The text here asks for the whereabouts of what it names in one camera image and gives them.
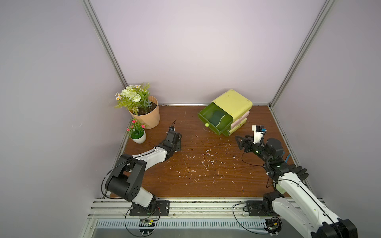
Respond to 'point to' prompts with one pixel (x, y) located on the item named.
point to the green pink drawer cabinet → (236, 105)
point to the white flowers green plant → (135, 97)
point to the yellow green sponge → (216, 117)
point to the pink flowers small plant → (136, 129)
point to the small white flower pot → (140, 140)
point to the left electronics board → (146, 222)
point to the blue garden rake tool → (285, 160)
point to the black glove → (301, 172)
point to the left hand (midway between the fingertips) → (176, 140)
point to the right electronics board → (273, 225)
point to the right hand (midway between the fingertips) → (242, 132)
